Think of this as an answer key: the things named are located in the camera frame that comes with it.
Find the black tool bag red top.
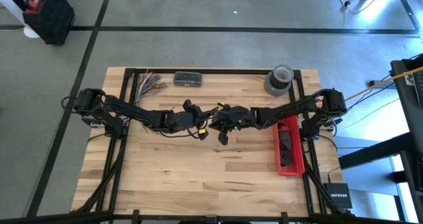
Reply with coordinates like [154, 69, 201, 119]
[22, 0, 77, 46]

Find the red plastic bin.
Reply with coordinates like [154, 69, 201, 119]
[272, 115, 306, 178]

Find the clear plastic bit case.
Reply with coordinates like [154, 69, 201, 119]
[173, 71, 204, 88]

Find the white and black tower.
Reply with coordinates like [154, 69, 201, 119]
[0, 0, 41, 40]

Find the black Netgear network switch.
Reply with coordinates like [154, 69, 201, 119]
[323, 182, 354, 210]

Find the multicoloured wire bundle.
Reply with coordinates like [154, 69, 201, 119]
[133, 71, 169, 138]

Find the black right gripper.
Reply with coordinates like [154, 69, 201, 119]
[208, 105, 256, 146]

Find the taut yellow cable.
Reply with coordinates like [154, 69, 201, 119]
[343, 66, 423, 102]

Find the black aluminium table frame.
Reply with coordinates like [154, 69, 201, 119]
[0, 66, 423, 224]

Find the black desk frame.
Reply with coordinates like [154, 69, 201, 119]
[337, 0, 421, 37]

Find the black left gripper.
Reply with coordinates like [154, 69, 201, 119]
[166, 98, 220, 141]

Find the grey tape roll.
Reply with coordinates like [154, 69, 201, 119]
[263, 74, 292, 98]

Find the black tape roll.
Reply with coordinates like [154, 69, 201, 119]
[269, 64, 295, 90]

